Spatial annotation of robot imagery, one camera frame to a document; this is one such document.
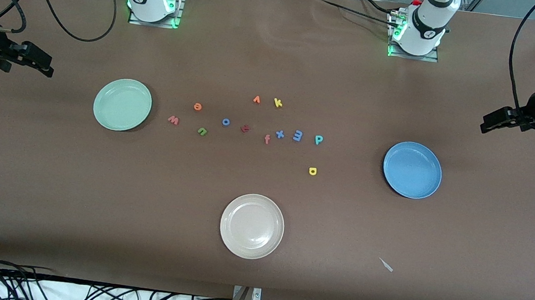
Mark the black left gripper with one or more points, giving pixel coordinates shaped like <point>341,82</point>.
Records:
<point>533,106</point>

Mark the red foam letter w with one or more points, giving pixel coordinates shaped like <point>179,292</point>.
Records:
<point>173,120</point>

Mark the orange foam letter e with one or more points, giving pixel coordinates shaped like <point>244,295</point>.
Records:
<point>196,108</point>

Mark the green foam letter n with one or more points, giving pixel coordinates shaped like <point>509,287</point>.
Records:
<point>199,131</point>

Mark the teal foam letter p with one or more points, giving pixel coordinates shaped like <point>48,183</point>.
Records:
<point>316,140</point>

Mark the yellow foam letter d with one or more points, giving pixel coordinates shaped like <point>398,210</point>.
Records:
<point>309,171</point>

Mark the lavender foam letter m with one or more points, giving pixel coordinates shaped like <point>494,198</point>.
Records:
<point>301,135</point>

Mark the green plate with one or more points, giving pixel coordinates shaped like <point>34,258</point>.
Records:
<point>122,105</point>

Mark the blue plate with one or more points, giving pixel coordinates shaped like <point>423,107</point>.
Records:
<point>412,170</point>

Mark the small grey tape scrap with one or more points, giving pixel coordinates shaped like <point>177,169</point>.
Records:
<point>387,266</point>

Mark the blue foam letter o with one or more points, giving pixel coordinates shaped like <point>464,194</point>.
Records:
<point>222,122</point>

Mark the blue foam letter x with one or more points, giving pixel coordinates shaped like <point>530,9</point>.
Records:
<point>279,134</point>

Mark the dark red foam letter z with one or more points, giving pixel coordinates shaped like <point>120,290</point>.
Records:
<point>245,128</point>

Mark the yellow foam letter k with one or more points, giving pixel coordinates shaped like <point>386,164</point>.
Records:
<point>276,103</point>

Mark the orange foam letter v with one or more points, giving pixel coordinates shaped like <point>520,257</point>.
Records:
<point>256,98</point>

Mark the brown table cover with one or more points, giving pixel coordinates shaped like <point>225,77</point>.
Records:
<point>277,61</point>

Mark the salmon foam letter f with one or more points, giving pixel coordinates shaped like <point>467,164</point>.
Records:
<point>267,140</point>

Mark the beige plate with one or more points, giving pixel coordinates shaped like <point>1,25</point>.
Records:
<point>252,226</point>

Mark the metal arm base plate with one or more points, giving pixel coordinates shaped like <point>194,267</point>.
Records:
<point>179,6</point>
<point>426,58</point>

